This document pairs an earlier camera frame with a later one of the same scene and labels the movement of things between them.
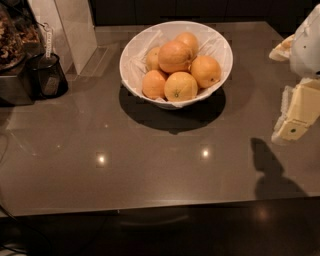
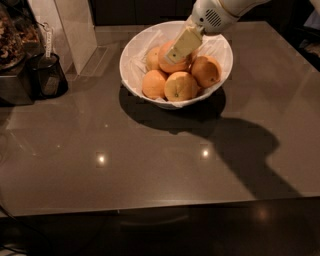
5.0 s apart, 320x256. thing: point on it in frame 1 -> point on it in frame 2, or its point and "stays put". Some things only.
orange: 175,56 stays put
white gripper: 306,46 -> 209,15
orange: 180,86 stays put
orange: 206,71 stays put
